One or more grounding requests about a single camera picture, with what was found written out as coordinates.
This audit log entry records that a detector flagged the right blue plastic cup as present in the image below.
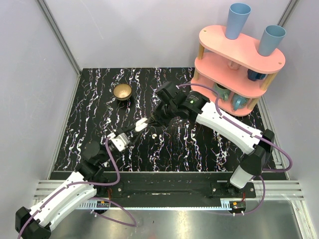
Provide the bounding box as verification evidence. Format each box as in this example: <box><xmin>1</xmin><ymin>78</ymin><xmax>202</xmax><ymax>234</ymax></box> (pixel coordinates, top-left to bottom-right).
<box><xmin>258</xmin><ymin>25</ymin><xmax>286</xmax><ymax>56</ymax></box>

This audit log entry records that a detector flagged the brown ceramic bowl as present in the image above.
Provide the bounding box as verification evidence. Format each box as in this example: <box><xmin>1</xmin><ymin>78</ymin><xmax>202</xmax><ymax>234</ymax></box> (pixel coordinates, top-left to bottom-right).
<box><xmin>113</xmin><ymin>84</ymin><xmax>132</xmax><ymax>101</ymax></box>

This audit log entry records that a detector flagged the pink three-tier shelf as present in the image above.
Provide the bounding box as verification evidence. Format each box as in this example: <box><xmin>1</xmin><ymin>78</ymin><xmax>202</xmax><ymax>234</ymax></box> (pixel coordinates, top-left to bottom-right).
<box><xmin>191</xmin><ymin>25</ymin><xmax>286</xmax><ymax>117</ymax></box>

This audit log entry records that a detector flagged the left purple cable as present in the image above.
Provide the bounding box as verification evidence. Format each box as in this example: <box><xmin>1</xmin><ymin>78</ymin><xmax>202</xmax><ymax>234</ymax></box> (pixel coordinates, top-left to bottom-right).
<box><xmin>18</xmin><ymin>135</ymin><xmax>137</xmax><ymax>239</ymax></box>

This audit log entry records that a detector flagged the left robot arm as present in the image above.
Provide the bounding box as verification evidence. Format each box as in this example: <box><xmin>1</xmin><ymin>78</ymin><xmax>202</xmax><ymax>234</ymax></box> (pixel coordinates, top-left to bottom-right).
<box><xmin>15</xmin><ymin>125</ymin><xmax>142</xmax><ymax>239</ymax></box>

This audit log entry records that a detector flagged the pink mug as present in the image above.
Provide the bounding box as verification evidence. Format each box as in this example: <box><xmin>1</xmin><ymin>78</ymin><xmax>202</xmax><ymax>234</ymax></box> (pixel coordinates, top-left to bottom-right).
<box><xmin>228</xmin><ymin>61</ymin><xmax>240</xmax><ymax>70</ymax></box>

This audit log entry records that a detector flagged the light blue ceramic mug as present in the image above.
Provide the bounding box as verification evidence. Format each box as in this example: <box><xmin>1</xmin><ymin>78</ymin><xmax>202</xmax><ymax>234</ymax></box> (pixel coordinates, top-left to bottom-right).
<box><xmin>231</xmin><ymin>94</ymin><xmax>249</xmax><ymax>111</ymax></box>

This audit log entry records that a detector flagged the green ceramic mug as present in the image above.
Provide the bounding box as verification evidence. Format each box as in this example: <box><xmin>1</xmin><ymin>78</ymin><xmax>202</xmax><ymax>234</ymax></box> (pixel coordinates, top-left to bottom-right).
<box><xmin>213</xmin><ymin>83</ymin><xmax>231</xmax><ymax>101</ymax></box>

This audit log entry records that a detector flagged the dark blue mug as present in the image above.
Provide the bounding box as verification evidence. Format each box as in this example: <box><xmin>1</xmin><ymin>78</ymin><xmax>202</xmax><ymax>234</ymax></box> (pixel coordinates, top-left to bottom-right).
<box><xmin>247</xmin><ymin>69</ymin><xmax>266</xmax><ymax>81</ymax></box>

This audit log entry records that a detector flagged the left blue plastic cup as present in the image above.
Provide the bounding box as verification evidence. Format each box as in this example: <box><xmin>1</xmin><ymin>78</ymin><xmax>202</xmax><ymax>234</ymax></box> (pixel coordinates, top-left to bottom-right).
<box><xmin>225</xmin><ymin>2</ymin><xmax>251</xmax><ymax>40</ymax></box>

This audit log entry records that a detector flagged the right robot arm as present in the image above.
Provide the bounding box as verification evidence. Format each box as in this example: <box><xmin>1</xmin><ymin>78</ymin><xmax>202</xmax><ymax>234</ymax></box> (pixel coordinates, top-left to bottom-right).
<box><xmin>148</xmin><ymin>82</ymin><xmax>274</xmax><ymax>198</ymax></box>

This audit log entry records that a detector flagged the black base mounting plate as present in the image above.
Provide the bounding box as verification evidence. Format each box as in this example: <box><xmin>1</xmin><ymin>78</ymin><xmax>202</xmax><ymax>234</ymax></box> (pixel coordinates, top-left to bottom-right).
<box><xmin>49</xmin><ymin>171</ymin><xmax>257</xmax><ymax>201</ymax></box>

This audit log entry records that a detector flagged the white earbud charging case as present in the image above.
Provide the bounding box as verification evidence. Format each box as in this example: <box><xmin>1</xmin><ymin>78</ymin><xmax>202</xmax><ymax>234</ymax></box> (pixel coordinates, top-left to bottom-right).
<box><xmin>135</xmin><ymin>118</ymin><xmax>148</xmax><ymax>132</ymax></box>

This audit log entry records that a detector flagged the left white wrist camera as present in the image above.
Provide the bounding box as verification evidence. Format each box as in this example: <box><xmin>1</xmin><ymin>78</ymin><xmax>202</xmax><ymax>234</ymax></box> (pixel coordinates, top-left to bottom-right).
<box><xmin>107</xmin><ymin>132</ymin><xmax>130</xmax><ymax>152</ymax></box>

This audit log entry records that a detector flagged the blue plastic cup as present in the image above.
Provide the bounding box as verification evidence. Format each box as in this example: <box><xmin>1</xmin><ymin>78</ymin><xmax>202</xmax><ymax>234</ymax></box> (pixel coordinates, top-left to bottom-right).
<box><xmin>258</xmin><ymin>25</ymin><xmax>286</xmax><ymax>56</ymax></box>
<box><xmin>225</xmin><ymin>2</ymin><xmax>251</xmax><ymax>40</ymax></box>

